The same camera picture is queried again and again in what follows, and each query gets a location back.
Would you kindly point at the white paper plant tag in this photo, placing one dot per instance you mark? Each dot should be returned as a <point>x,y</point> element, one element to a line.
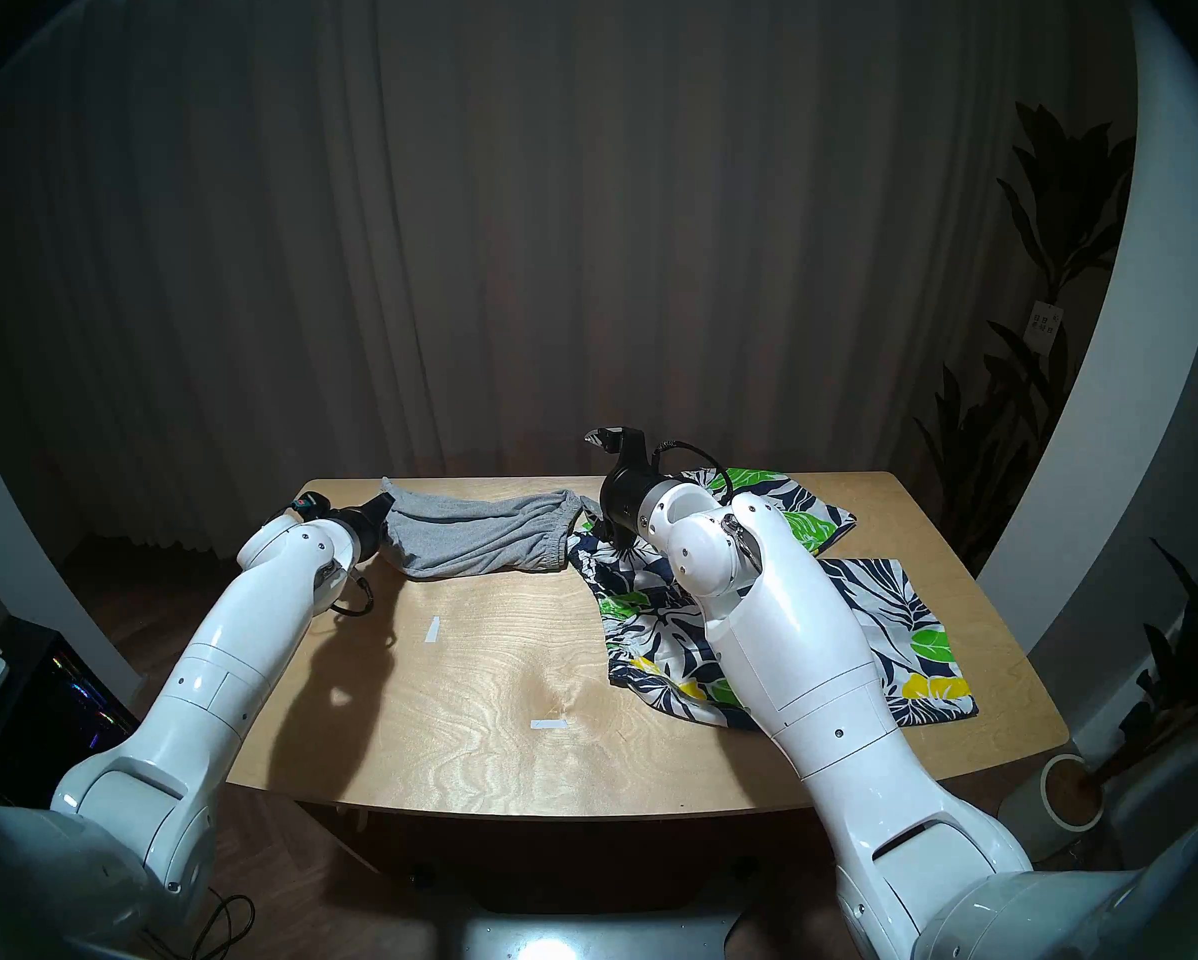
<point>1043,326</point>

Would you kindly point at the white cylindrical plant pot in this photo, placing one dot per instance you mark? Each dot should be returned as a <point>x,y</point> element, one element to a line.
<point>1034,818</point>

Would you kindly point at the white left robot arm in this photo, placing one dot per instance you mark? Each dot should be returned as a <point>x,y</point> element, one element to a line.
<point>229,648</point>

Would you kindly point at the black computer tower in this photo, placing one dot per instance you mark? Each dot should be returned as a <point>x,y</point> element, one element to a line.
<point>69,698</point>

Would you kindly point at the dark plant in pot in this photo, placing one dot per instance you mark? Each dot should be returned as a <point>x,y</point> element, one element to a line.
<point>1194,658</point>

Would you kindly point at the white robot torso base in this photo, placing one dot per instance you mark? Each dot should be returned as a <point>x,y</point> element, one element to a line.
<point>579,938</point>

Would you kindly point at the floral print shorts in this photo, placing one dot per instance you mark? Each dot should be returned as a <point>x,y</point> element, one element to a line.
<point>659,648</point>

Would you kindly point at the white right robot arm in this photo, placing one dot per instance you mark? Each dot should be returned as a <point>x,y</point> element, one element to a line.
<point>809,648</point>

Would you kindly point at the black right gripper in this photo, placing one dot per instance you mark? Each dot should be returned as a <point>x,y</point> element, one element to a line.
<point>629,503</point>

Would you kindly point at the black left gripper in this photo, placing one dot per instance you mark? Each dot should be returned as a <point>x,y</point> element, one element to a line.
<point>369,528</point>

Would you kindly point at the grey shorts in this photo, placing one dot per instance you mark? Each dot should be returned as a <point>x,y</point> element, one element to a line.
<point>479,538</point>

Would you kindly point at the tall dark leafy plant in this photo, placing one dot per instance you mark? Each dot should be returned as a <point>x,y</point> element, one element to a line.
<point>1059,208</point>

